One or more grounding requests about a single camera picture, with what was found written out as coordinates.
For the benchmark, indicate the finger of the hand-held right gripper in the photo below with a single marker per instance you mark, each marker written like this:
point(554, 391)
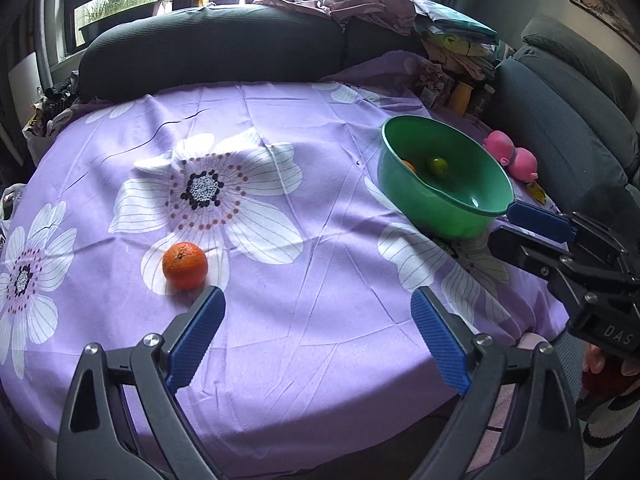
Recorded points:
point(520, 252)
point(540, 222)

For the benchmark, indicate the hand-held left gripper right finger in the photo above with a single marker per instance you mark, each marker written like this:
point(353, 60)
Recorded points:
point(440, 340)

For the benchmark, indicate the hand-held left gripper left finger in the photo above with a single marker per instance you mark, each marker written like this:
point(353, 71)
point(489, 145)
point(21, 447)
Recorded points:
point(197, 340)

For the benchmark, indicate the large orange tangerine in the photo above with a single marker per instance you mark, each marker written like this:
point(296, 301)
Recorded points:
point(185, 265)

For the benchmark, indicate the green plastic bowl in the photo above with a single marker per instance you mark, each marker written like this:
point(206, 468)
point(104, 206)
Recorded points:
point(450, 205)

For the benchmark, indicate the person's right forearm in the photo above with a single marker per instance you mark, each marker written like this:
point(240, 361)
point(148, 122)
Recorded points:
point(610, 425)

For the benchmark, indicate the person's right hand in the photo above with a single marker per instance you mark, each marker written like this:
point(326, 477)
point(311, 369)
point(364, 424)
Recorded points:
point(592, 357)

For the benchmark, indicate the small yellow toy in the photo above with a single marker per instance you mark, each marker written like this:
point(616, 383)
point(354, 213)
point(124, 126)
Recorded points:
point(537, 191)

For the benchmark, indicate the pink pig plush toy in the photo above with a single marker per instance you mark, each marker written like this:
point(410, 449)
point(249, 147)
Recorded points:
point(510, 155)

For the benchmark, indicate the grey recliner sofa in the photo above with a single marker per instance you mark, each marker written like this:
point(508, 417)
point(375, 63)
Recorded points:
point(560, 110)

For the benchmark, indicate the green lime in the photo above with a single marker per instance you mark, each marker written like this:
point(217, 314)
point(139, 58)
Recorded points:
point(437, 166)

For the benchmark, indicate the small orange kumquat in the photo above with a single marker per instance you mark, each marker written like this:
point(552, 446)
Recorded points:
point(409, 166)

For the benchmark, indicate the yellow bottle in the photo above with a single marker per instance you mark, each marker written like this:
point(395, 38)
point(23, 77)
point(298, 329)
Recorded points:
point(460, 97)

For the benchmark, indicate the printed snack packet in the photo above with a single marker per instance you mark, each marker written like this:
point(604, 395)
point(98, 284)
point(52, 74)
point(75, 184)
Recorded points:
point(432, 85)

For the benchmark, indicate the stack of folded clothes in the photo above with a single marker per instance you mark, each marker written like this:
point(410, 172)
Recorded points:
point(460, 55)

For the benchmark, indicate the purple floral tablecloth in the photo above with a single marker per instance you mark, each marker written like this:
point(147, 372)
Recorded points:
point(310, 160)

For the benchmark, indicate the teal folded cloth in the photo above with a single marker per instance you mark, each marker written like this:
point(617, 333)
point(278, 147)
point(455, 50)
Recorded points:
point(450, 17)

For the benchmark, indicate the mauve crumpled cloth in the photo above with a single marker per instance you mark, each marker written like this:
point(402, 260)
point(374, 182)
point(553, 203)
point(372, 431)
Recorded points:
point(370, 2)

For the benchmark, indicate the dark cloth heap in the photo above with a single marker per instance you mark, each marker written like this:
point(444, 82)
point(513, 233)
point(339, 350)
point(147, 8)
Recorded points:
point(60, 97)

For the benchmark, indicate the white board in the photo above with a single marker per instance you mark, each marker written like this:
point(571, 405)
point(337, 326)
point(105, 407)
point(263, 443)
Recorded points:
point(27, 95)

